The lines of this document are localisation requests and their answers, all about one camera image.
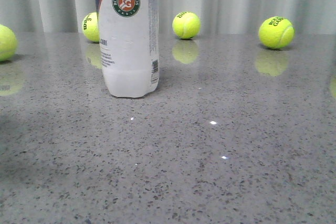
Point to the white blue tennis ball can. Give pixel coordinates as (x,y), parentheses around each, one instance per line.
(129,45)

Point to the centre tennis ball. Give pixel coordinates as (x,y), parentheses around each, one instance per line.
(186,25)

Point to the far left tennis ball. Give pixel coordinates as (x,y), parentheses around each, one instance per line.
(8,44)

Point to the Roland Garros tennis ball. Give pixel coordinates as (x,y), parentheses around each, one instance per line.
(276,32)

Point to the tennis ball with Wilson logo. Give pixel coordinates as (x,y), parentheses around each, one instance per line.
(90,27)

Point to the grey pleated curtain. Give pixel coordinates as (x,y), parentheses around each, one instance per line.
(217,16)

